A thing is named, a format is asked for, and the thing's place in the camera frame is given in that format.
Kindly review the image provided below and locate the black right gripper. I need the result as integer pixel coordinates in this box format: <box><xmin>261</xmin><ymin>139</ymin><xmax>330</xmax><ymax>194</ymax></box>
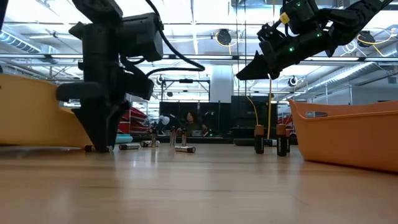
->
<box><xmin>235</xmin><ymin>29</ymin><xmax>333</xmax><ymax>82</ymax></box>

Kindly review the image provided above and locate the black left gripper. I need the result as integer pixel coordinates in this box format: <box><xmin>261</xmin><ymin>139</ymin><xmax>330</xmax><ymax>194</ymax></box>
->
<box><xmin>55</xmin><ymin>21</ymin><xmax>155</xmax><ymax>154</ymax></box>

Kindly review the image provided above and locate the yellow plastic bin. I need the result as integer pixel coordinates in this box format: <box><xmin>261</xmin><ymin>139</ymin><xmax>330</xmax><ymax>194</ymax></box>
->
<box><xmin>0</xmin><ymin>73</ymin><xmax>94</xmax><ymax>149</ymax></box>

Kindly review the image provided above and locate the orange plastic bin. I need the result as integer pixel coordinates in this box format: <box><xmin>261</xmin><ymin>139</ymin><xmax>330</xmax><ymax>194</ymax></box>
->
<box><xmin>288</xmin><ymin>98</ymin><xmax>398</xmax><ymax>174</ymax></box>

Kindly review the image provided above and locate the red storage shelf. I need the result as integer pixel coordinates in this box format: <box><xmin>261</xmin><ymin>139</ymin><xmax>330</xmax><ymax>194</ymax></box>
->
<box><xmin>118</xmin><ymin>106</ymin><xmax>150</xmax><ymax>134</ymax></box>

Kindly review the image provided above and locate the person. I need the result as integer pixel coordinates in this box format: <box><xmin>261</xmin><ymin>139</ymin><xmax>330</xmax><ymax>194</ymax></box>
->
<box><xmin>176</xmin><ymin>111</ymin><xmax>209</xmax><ymax>138</ymax></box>

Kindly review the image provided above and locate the short yellow cable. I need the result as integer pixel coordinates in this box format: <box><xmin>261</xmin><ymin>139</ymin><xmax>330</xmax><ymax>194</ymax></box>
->
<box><xmin>246</xmin><ymin>95</ymin><xmax>259</xmax><ymax>126</ymax></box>

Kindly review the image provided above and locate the long yellow cable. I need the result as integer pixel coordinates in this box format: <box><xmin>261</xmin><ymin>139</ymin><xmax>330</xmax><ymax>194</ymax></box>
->
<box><xmin>266</xmin><ymin>77</ymin><xmax>274</xmax><ymax>140</ymax></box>

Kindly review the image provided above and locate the black cable with yellow tag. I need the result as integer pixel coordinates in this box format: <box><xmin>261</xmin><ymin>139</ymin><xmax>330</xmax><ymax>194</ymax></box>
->
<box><xmin>279</xmin><ymin>11</ymin><xmax>291</xmax><ymax>26</ymax></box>

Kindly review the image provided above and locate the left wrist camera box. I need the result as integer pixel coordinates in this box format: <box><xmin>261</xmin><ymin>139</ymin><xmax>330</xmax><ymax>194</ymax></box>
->
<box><xmin>118</xmin><ymin>12</ymin><xmax>165</xmax><ymax>62</ymax></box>

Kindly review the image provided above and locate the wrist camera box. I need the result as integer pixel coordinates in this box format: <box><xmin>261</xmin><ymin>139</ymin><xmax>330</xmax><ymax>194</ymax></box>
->
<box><xmin>118</xmin><ymin>12</ymin><xmax>165</xmax><ymax>62</ymax></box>
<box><xmin>280</xmin><ymin>0</ymin><xmax>322</xmax><ymax>34</ymax></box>

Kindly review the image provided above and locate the black partition wall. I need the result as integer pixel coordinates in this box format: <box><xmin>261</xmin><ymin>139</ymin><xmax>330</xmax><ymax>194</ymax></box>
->
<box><xmin>159</xmin><ymin>95</ymin><xmax>278</xmax><ymax>138</ymax></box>

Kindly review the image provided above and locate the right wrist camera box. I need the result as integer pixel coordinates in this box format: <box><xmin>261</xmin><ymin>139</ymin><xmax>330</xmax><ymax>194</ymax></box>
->
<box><xmin>280</xmin><ymin>0</ymin><xmax>322</xmax><ymax>34</ymax></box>

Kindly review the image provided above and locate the black gantry frame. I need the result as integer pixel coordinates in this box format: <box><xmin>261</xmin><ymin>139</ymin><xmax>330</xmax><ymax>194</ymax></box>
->
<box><xmin>160</xmin><ymin>78</ymin><xmax>211</xmax><ymax>103</ymax></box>

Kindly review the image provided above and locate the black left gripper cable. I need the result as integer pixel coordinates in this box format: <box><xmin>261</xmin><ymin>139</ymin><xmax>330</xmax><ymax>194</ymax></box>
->
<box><xmin>144</xmin><ymin>0</ymin><xmax>206</xmax><ymax>78</ymax></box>

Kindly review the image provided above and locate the black aluminium table frame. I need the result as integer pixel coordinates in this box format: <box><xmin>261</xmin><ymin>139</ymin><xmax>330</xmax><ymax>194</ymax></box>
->
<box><xmin>132</xmin><ymin>136</ymin><xmax>299</xmax><ymax>144</ymax></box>

